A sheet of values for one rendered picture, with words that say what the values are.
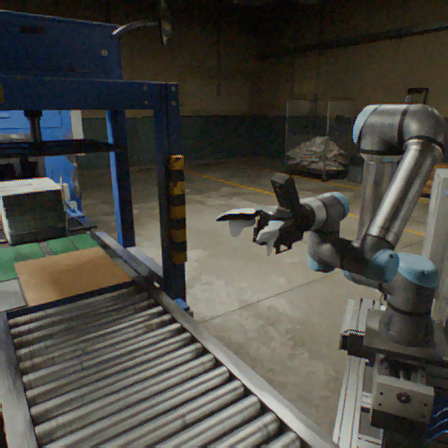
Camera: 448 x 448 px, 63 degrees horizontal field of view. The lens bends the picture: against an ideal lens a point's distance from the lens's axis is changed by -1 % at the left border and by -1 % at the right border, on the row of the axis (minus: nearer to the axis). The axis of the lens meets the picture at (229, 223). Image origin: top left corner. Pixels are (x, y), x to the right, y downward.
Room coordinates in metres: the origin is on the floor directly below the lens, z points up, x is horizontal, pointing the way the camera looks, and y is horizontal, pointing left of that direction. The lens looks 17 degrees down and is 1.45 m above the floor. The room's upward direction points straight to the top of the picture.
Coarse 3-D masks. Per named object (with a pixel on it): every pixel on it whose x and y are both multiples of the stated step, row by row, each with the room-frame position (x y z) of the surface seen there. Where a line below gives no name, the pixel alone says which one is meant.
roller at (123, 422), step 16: (224, 368) 0.82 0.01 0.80; (192, 384) 0.76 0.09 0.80; (208, 384) 0.77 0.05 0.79; (224, 384) 0.79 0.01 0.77; (160, 400) 0.71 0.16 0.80; (176, 400) 0.72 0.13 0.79; (192, 400) 0.74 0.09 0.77; (112, 416) 0.66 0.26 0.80; (128, 416) 0.66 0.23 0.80; (144, 416) 0.67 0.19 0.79; (80, 432) 0.61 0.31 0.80; (96, 432) 0.62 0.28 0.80; (112, 432) 0.63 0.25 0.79; (128, 432) 0.64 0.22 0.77
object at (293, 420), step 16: (144, 288) 1.27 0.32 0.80; (160, 304) 1.16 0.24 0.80; (176, 304) 1.15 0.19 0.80; (176, 320) 1.05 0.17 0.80; (192, 320) 1.05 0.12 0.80; (192, 336) 0.97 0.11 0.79; (208, 336) 0.96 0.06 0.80; (208, 352) 0.90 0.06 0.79; (224, 352) 0.88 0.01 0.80; (240, 368) 0.82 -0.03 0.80; (256, 384) 0.76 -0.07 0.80; (272, 400) 0.70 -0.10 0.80; (288, 416) 0.66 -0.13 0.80; (304, 416) 0.66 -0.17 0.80; (304, 432) 0.61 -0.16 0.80; (320, 432) 0.61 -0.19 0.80
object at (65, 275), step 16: (64, 256) 1.59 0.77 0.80; (80, 256) 1.59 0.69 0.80; (96, 256) 1.60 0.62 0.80; (32, 272) 1.42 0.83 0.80; (48, 272) 1.42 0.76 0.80; (64, 272) 1.42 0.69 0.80; (80, 272) 1.42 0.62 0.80; (96, 272) 1.42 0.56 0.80; (112, 272) 1.42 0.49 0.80; (32, 288) 1.27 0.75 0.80; (48, 288) 1.27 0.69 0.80; (64, 288) 1.27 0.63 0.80; (80, 288) 1.27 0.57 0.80; (96, 288) 1.27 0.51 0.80; (32, 304) 1.15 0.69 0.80
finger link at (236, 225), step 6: (234, 210) 0.74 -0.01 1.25; (240, 210) 0.75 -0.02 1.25; (246, 210) 0.75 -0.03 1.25; (252, 210) 0.75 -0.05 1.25; (222, 216) 0.72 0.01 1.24; (228, 216) 0.72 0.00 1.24; (234, 216) 0.73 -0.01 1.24; (240, 216) 0.73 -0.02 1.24; (246, 216) 0.74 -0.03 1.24; (252, 216) 0.74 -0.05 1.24; (228, 222) 0.74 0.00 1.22; (234, 222) 0.74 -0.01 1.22; (240, 222) 0.75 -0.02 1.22; (246, 222) 0.75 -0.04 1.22; (252, 222) 0.75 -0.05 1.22; (234, 228) 0.74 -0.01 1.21; (240, 228) 0.75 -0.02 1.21; (234, 234) 0.75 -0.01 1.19
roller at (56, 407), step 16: (176, 352) 0.88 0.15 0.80; (192, 352) 0.89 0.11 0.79; (144, 368) 0.82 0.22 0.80; (160, 368) 0.83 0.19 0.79; (96, 384) 0.76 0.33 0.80; (112, 384) 0.76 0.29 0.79; (128, 384) 0.78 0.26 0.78; (48, 400) 0.71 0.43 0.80; (64, 400) 0.70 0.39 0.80; (80, 400) 0.71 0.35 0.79; (96, 400) 0.73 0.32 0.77; (32, 416) 0.66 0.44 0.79; (48, 416) 0.67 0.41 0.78
